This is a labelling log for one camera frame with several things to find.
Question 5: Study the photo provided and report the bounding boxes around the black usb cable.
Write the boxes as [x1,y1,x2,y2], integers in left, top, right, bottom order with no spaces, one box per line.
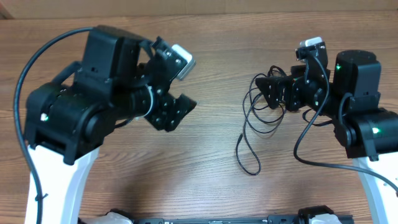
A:
[235,65,289,177]

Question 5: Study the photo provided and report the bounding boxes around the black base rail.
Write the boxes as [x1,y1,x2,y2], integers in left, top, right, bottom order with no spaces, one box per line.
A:
[77,204,355,224]

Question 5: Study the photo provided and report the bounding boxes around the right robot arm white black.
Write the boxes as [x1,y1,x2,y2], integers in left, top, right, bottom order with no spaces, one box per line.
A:
[256,47,397,223]

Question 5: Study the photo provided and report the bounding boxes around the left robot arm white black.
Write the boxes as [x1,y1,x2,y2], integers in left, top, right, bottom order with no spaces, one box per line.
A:
[13,25,196,223]

